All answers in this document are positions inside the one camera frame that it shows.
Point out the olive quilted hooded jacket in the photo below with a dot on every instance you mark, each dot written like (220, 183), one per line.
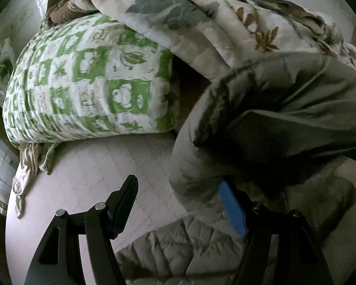
(268, 129)

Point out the brown folded garment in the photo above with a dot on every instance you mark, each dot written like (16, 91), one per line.
(62, 11)

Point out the beige crumpled cloth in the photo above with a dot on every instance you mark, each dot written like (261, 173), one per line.
(34, 157)

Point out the pink bed sheet mattress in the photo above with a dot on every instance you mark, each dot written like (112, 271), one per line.
(159, 231)

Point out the floral leaf print blanket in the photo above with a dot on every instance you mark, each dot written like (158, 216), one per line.
(214, 36)

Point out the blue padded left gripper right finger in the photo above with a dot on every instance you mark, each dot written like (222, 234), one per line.
(281, 247)

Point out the green white patterned pillow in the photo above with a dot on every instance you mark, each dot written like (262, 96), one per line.
(91, 77)

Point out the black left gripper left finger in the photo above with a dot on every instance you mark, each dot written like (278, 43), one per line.
(57, 260)

